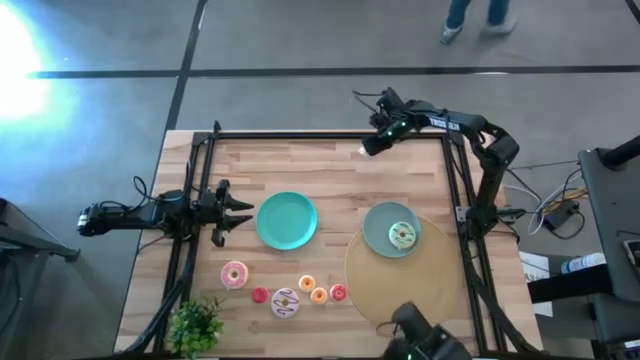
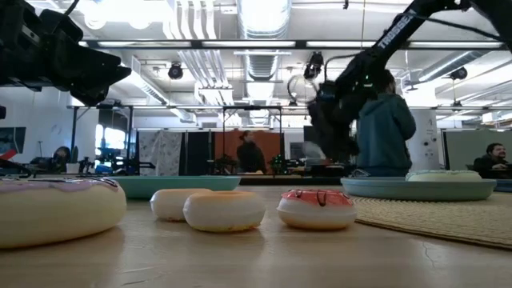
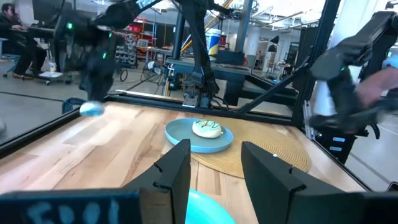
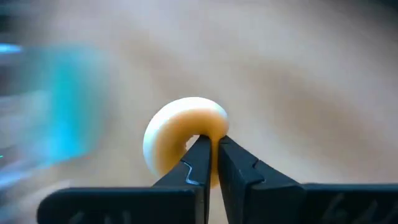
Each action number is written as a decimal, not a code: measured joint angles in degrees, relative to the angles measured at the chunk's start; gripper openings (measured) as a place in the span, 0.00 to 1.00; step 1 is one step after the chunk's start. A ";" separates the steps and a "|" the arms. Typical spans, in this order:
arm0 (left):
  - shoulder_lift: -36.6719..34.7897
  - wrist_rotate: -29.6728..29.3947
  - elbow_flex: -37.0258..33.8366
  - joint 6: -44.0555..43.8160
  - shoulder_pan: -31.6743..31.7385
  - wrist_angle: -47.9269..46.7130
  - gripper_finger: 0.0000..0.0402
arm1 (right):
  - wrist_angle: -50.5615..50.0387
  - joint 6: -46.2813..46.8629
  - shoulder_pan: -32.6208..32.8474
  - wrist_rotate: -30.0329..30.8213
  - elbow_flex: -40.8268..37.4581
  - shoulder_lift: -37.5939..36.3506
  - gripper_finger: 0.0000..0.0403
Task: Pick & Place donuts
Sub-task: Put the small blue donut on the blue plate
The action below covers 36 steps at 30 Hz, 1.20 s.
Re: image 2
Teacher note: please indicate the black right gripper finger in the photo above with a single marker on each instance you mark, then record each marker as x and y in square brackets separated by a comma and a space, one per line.
[326, 136]
[348, 140]

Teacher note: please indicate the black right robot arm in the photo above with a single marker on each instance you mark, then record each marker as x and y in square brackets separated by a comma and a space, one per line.
[396, 30]

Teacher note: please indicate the black metal rack frame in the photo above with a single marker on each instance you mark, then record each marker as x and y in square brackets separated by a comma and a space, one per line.
[176, 107]

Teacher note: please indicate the person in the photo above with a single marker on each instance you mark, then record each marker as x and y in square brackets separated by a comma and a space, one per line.
[384, 132]
[250, 156]
[492, 162]
[58, 160]

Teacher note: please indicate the yellow iced donut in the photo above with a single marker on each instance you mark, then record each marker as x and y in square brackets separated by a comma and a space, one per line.
[224, 212]

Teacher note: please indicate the red iced donut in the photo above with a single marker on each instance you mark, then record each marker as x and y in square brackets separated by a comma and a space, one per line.
[316, 212]

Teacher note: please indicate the round woven straw mat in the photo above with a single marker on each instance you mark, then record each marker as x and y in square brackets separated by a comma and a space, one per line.
[440, 220]

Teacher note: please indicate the white room pillar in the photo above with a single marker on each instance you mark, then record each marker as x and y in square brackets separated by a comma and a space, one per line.
[425, 140]

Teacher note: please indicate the orange partition panel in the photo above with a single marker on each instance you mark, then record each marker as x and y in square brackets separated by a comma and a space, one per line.
[272, 146]

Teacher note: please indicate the purple iced donut dark stripes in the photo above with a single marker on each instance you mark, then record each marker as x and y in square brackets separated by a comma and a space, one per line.
[56, 216]

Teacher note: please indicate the black hanging spotlight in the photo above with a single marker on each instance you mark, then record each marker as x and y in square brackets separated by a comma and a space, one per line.
[314, 66]
[459, 73]
[175, 71]

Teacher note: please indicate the patterned white curtain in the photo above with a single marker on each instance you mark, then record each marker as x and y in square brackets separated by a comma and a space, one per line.
[160, 152]

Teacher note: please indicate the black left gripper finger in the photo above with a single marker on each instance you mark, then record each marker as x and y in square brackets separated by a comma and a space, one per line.
[90, 94]
[94, 68]

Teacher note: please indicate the silver ventilation duct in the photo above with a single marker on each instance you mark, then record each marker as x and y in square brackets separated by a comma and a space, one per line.
[264, 20]

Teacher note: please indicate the blue-grey plate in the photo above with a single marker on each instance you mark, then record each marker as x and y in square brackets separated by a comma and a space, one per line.
[416, 190]

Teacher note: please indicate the small orange iced donut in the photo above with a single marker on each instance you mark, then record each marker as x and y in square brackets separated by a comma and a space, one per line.
[168, 205]

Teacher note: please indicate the pale green iced donut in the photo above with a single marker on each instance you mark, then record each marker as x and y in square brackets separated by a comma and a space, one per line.
[442, 176]

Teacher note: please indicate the bright teal plate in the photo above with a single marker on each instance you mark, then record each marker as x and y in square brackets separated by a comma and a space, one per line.
[172, 186]

